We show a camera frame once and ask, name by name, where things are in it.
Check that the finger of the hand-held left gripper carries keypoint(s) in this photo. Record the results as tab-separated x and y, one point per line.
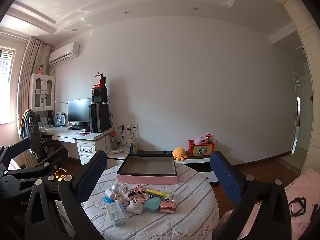
17	147
52	156

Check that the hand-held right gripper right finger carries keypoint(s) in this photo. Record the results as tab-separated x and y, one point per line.
225	175

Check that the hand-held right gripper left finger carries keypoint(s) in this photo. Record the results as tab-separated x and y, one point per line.
91	175

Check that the white charger block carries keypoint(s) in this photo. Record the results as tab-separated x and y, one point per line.
108	192

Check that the silver ball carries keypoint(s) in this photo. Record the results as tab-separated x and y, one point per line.
115	187

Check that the blue bar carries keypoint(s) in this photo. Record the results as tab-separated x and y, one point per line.
108	200

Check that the white cartoon figurine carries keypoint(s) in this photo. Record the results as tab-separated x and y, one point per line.
122	190

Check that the clear labelled plastic box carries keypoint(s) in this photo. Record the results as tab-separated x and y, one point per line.
115	211

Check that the black flowered hair comb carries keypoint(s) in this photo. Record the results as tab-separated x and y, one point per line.
133	194

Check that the white pink block cat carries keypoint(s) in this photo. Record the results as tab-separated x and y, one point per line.
137	188

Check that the pink shallow storage box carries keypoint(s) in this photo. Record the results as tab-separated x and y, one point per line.
147	179

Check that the pink block toy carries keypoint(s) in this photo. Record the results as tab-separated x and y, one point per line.
144	197

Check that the dark blue item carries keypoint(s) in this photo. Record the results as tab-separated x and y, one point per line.
151	196

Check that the rose gold box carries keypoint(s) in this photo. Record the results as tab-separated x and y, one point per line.
168	206

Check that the teal case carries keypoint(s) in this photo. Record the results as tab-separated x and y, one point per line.
153	202

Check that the yellow highlighter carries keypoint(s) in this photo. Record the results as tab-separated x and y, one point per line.
157	193

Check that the black office chair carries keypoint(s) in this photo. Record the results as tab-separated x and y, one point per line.
43	152

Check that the white desk drawer unit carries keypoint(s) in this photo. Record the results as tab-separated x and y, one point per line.
86	155

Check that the dark jacket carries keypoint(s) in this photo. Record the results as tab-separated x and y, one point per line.
30	125

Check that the white desk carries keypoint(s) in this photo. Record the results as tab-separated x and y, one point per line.
65	133

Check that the red storage crate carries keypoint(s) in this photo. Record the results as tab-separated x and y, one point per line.
200	150

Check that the pink flat packet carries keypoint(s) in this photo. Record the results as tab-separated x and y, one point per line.
118	151

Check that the black keyboard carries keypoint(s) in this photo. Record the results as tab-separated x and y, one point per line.
77	128

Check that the blue box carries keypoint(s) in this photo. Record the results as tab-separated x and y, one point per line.
58	118

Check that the red card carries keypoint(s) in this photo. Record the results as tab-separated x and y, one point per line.
208	138

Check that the pink plush toy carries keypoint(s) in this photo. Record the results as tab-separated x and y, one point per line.
198	140

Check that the orange-capped bottle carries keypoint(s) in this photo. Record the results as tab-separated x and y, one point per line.
113	136

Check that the yellow octopus plush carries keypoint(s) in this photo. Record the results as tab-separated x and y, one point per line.
179	153

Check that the blue snack bag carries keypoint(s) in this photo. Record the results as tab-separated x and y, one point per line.
134	146

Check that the black computer monitor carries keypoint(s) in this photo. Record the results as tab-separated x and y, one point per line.
79	110

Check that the black computer tower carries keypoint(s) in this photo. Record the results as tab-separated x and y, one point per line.
99	118

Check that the white glass-door cabinet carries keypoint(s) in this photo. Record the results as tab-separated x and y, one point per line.
42	92

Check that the window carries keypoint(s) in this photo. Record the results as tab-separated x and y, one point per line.
5	80

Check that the black speaker box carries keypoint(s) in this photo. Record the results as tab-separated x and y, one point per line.
99	95

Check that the pink printed bedding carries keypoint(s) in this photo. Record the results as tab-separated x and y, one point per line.
300	195

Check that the pink doll figure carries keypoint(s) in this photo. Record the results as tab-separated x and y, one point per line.
40	69

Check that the red pennant box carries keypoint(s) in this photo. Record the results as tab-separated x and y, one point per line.
101	80

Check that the white door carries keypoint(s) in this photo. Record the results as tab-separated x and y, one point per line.
305	120

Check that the white air conditioner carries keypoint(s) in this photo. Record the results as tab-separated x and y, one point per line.
63	53

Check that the cream wardrobe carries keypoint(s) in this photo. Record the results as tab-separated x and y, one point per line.
308	67

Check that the white wall outlets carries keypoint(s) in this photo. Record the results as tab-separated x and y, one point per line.
128	127

